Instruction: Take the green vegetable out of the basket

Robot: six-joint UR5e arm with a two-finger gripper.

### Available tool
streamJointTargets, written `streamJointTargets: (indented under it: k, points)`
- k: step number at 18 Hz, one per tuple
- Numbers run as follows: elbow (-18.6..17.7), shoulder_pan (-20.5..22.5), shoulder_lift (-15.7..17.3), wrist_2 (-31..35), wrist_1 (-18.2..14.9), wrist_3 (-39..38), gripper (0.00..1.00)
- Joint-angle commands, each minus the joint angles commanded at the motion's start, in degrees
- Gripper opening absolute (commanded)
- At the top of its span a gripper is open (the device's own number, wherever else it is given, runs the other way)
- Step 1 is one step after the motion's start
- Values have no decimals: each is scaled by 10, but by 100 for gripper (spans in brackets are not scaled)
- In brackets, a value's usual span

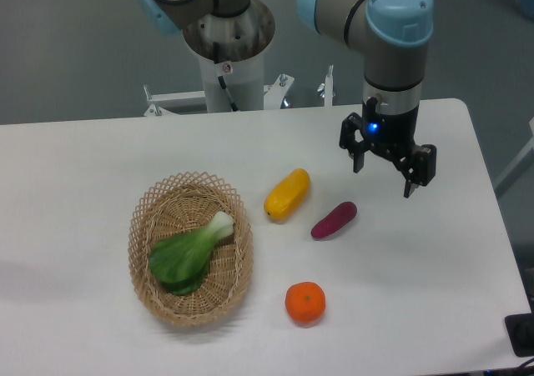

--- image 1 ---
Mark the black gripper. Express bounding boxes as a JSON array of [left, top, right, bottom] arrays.
[[339, 97, 437, 198]]

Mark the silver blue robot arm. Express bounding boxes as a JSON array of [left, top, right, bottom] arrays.
[[138, 0, 437, 195]]

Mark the woven wicker basket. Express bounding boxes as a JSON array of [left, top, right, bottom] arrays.
[[128, 173, 254, 327]]

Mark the purple sweet potato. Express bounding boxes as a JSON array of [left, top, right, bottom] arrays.
[[310, 201, 358, 239]]

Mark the yellow mango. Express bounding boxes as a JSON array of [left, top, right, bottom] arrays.
[[264, 168, 310, 222]]

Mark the white table leg right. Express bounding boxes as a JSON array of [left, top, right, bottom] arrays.
[[493, 118, 534, 199]]

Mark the orange tangerine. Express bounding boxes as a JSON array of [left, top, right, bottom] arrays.
[[285, 281, 326, 325]]

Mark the black device at table edge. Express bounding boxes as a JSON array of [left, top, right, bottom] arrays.
[[504, 313, 533, 358]]

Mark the green bok choy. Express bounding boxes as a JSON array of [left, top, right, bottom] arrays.
[[149, 212, 234, 296]]

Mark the white metal mounting frame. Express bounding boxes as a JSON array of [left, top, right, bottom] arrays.
[[143, 64, 337, 118]]

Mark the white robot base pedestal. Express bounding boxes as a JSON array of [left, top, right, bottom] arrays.
[[182, 0, 276, 113]]

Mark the black cable on pedestal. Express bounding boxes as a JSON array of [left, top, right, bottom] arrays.
[[212, 41, 240, 113]]

